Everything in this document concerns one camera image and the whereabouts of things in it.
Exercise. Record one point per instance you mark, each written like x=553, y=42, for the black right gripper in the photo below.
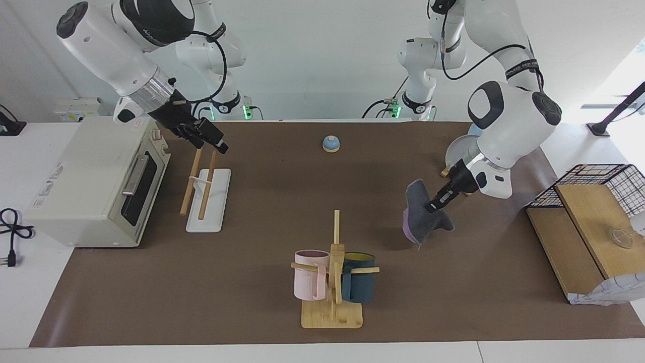
x=176, y=118

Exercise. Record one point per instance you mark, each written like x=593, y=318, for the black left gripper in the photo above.
x=463, y=179

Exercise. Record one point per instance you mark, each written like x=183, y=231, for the purple towel with grey back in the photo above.
x=423, y=217

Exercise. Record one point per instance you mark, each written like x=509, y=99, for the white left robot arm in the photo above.
x=509, y=121

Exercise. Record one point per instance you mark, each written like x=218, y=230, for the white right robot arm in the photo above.
x=116, y=50

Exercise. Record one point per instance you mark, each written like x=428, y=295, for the wooden plate rack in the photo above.
x=445, y=172

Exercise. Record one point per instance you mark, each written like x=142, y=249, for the white towel rack wooden bars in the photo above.
x=211, y=201

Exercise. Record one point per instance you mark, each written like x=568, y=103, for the grey plate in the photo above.
x=461, y=148

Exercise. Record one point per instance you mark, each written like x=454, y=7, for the light blue plate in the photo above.
x=474, y=131

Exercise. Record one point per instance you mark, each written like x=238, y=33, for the brown table mat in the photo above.
x=272, y=201

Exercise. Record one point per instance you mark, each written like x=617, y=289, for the dark teal mug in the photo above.
x=360, y=282

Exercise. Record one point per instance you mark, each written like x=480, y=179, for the blue service bell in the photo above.
x=331, y=145

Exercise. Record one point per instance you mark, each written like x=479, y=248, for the beige toaster oven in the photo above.
x=85, y=186

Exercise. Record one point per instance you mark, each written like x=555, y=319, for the wooden shelf box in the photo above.
x=589, y=222

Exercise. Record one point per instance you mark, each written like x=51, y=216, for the pink mug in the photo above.
x=308, y=280

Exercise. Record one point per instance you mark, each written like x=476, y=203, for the wooden mug tree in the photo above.
x=333, y=315

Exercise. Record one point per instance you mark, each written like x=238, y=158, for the clear glass lid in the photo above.
x=621, y=237

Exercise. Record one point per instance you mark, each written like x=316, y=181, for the white wall socket box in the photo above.
x=75, y=108

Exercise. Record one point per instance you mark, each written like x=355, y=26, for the black clamp mount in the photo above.
x=10, y=126

